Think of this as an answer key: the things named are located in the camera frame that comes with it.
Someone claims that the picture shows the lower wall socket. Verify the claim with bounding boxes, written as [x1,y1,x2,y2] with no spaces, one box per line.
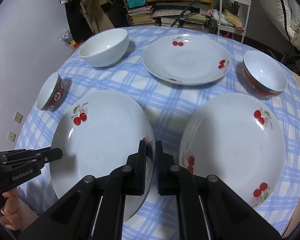
[7,131,16,142]

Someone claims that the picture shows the red patterned small bowl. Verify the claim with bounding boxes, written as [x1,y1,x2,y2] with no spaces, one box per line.
[243,50,288,96]

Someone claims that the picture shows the blue plaid tablecloth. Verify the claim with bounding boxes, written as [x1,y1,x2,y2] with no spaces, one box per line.
[17,26,300,232]

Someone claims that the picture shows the wall socket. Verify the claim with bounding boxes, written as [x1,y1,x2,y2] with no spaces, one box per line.
[7,131,16,142]
[13,112,23,124]

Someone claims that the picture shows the white utility cart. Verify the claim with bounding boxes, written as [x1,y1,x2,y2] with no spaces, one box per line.
[217,0,252,43]

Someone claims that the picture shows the person's left hand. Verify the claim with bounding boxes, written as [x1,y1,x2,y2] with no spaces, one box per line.
[0,188,23,230]

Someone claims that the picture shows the stack of books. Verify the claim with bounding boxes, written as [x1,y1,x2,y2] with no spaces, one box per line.
[128,5,155,26]

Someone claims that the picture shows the dark green pole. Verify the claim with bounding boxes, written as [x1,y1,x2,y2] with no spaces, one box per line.
[171,0,197,27]

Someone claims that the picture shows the cherry plate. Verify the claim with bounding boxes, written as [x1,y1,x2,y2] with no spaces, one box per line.
[179,93,285,209]
[142,34,231,86]
[50,90,155,222]

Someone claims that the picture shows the small patterned bowl with emblem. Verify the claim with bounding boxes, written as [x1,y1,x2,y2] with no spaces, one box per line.
[37,72,64,111]

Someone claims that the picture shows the beige coat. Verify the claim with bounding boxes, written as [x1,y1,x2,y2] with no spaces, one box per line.
[80,0,114,34]

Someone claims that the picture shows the wooden shelf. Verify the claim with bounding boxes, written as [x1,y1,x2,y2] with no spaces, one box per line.
[123,0,213,27]

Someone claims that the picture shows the upper wall socket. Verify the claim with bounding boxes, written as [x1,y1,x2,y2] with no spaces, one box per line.
[13,112,23,124]

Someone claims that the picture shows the large white bowl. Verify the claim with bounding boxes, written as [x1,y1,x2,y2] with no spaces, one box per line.
[79,28,129,68]

